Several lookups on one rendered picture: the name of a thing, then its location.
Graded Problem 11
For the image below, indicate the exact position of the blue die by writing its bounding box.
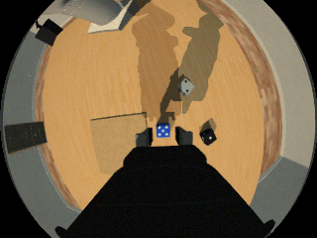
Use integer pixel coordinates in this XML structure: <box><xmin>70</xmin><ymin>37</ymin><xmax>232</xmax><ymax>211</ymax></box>
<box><xmin>156</xmin><ymin>123</ymin><xmax>170</xmax><ymax>138</ymax></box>

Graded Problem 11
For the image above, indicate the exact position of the tan square mat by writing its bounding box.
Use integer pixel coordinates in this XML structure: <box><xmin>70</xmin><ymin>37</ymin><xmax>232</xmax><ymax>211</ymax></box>
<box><xmin>89</xmin><ymin>114</ymin><xmax>147</xmax><ymax>175</ymax></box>

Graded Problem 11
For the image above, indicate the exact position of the white die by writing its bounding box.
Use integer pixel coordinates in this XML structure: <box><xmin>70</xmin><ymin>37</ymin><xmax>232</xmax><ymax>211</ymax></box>
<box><xmin>176</xmin><ymin>78</ymin><xmax>195</xmax><ymax>97</ymax></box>

